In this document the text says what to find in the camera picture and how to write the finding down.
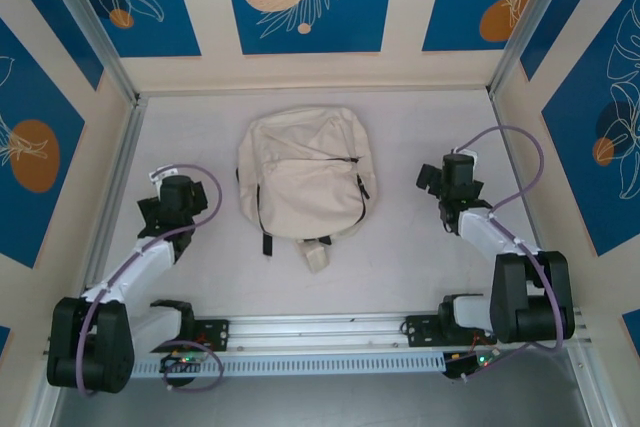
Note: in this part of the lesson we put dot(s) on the aluminium table side rail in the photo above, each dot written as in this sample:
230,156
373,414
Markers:
127,152
498,112

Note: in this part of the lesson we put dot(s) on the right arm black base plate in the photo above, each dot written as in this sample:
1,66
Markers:
422,329

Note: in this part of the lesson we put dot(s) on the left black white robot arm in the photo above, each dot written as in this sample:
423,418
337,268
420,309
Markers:
90,347

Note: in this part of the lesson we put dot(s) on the aluminium frame post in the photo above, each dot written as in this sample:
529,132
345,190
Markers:
95,32
535,12

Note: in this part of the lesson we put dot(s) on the cream canvas backpack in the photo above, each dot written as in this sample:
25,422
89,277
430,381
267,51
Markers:
300,182

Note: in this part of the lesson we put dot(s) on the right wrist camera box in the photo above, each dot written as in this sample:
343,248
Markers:
467,152

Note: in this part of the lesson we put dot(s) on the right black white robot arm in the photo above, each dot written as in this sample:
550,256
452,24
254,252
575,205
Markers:
530,297

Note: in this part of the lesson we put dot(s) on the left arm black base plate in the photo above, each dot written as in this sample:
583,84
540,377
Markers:
215,334

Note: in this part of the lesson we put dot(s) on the grey metal shelf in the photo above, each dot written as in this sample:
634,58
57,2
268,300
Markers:
320,404

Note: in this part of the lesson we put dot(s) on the aluminium mounting rail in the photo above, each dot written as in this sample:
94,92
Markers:
320,329

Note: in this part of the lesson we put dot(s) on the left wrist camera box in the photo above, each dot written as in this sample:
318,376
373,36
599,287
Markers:
156,174

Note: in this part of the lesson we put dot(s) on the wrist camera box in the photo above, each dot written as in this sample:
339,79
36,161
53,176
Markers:
467,152
156,174

